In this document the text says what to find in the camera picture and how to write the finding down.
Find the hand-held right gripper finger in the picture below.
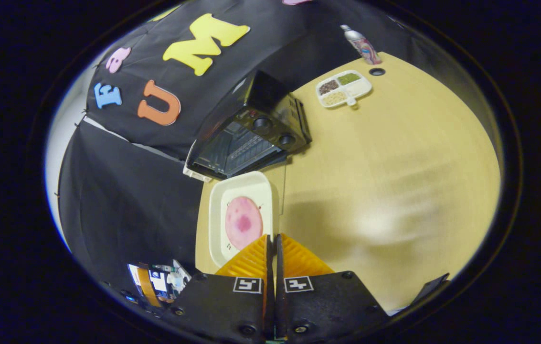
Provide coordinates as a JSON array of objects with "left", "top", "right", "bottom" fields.
[
  {"left": 274, "top": 233, "right": 391, "bottom": 343},
  {"left": 163, "top": 233, "right": 275, "bottom": 343}
]

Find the pink ham slice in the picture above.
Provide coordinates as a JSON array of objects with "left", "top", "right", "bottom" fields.
[{"left": 225, "top": 196, "right": 264, "bottom": 251}]

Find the white square plate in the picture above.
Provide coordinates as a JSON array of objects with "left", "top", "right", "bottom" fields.
[{"left": 209, "top": 171, "right": 274, "bottom": 268}]

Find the black electric oven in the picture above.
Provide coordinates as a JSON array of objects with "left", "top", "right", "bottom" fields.
[{"left": 184, "top": 71, "right": 312, "bottom": 216}]

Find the black backdrop cloth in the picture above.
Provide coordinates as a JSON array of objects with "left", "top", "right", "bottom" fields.
[{"left": 58, "top": 0, "right": 424, "bottom": 297}]

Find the white divided grain dish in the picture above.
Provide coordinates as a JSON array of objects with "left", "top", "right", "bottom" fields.
[{"left": 316, "top": 70, "right": 373, "bottom": 108}]

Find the silver printed bottle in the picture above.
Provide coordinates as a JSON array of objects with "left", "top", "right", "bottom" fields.
[{"left": 340, "top": 24, "right": 382, "bottom": 65}]

